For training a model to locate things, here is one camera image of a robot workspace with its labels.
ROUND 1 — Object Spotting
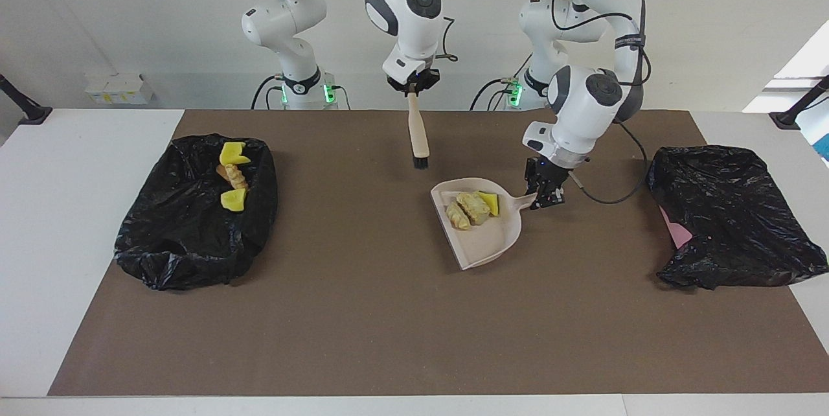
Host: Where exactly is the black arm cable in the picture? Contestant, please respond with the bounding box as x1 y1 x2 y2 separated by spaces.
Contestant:
433 14 459 62
551 0 650 205

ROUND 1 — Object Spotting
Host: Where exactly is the black trash bag over pink bin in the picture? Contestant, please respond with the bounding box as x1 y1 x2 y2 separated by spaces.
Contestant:
646 145 829 291

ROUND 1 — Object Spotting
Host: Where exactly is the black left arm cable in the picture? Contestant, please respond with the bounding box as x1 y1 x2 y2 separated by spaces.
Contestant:
551 0 650 205

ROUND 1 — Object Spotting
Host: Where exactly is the beige plastic dustpan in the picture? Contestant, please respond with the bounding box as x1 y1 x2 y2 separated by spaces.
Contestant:
431 177 538 271

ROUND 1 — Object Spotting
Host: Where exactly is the pink bin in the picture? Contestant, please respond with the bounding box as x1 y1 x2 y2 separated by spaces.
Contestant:
658 204 694 249

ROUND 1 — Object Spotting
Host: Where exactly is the orange sponge piece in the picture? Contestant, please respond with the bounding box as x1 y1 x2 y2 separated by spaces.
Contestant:
223 163 249 191

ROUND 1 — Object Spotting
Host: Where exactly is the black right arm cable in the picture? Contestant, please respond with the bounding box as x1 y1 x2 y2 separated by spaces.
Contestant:
433 14 459 62

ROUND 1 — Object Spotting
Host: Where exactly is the yellow sponge piece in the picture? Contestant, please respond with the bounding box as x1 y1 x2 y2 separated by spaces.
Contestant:
218 141 252 166

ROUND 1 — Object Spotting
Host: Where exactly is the beige brush with black bristles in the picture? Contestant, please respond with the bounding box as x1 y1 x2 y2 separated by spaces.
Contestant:
407 89 431 169

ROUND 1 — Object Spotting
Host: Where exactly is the white wall socket box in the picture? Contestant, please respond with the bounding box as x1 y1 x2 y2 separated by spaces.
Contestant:
85 74 155 106

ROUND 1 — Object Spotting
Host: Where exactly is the brown table mat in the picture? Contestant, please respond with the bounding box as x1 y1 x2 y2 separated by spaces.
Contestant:
47 110 829 397

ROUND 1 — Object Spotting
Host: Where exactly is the black base power cable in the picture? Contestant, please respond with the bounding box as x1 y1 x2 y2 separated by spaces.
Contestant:
471 53 533 110
251 76 286 110

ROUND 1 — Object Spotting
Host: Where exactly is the pale beige sponge scrap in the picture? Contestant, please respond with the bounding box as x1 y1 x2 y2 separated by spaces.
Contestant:
457 191 491 225
446 199 471 231

